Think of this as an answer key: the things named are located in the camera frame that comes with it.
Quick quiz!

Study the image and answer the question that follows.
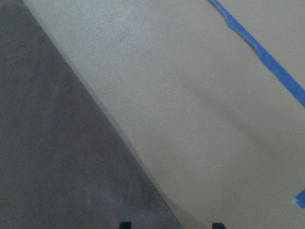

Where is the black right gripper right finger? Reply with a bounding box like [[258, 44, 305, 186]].
[[212, 222, 224, 229]]

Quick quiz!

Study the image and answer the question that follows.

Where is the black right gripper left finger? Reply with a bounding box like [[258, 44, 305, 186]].
[[119, 221, 132, 229]]

